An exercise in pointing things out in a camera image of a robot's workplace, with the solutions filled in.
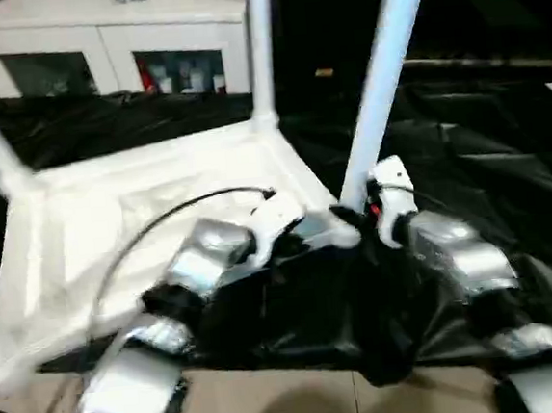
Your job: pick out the white bottle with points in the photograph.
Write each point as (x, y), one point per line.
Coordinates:
(166, 83)

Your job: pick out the dark metal rail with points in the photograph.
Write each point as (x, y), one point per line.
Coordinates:
(486, 62)

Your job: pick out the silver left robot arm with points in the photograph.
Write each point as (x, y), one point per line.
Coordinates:
(203, 256)

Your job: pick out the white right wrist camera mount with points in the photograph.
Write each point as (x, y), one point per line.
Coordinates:
(395, 181)

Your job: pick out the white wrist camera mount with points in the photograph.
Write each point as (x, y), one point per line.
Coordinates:
(395, 181)
(277, 216)

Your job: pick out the red package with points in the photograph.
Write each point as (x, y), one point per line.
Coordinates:
(148, 78)

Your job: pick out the black work mat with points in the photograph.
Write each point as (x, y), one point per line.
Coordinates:
(471, 175)

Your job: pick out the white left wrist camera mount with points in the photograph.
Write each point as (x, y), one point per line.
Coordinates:
(277, 216)

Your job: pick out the white glass-door cabinet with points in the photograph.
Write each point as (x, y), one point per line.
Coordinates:
(111, 32)

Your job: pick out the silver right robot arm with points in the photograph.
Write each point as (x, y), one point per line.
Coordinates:
(464, 257)

